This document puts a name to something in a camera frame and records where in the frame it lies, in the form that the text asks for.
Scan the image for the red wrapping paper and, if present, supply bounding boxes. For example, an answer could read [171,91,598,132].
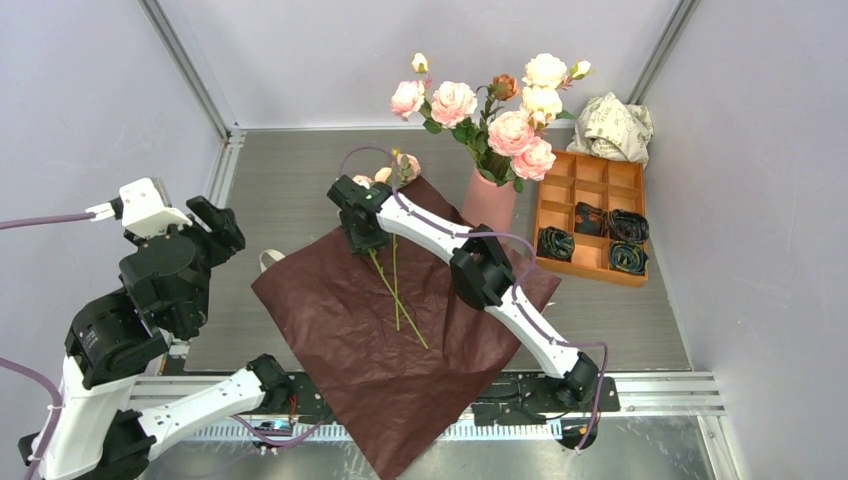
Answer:
[250,176,563,480]

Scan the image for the white rose stem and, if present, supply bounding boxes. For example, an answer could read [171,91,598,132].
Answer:
[520,53,593,130]

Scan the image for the pink flower bunch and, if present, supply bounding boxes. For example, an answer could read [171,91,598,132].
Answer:
[353,148,429,350]

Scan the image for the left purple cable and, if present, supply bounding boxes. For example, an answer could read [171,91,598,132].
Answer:
[0,211,336,480]

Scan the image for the cream printed ribbon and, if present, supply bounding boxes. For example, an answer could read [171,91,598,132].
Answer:
[259,249,285,273]

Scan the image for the orange compartment tray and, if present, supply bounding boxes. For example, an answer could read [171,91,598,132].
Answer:
[532,151,651,288]

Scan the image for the dark rolled tie left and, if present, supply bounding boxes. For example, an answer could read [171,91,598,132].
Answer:
[537,226,575,262]

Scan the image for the dark rolled tie middle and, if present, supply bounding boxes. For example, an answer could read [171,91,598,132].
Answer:
[574,202,608,238]

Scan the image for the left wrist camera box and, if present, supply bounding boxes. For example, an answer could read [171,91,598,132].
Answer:
[85,177,193,239]

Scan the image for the crumpled printed paper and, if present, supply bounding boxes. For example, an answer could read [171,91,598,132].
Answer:
[566,92,655,167]

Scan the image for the large pink rose stem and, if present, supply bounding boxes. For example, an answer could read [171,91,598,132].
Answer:
[487,111,556,186]

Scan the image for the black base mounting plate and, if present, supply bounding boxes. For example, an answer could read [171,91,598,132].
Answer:
[280,372,620,429]

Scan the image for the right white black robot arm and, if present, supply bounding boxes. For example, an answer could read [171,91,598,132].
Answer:
[327,175,603,411]

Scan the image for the dark rolled tie upper right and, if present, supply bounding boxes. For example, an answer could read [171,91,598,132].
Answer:
[607,209,650,244]

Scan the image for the dark rolled tie lower right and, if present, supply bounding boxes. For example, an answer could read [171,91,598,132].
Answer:
[608,241,650,276]

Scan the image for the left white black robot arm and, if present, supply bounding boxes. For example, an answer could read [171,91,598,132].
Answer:
[18,194,292,479]

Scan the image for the dark rolled tie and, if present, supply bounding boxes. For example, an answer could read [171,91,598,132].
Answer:
[607,209,650,244]
[537,226,575,262]
[608,241,650,276]
[574,202,608,238]

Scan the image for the orange rose stem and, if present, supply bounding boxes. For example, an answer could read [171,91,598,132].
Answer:
[480,72,521,167]

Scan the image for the pink cylindrical vase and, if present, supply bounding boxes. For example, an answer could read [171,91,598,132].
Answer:
[460,169,517,232]

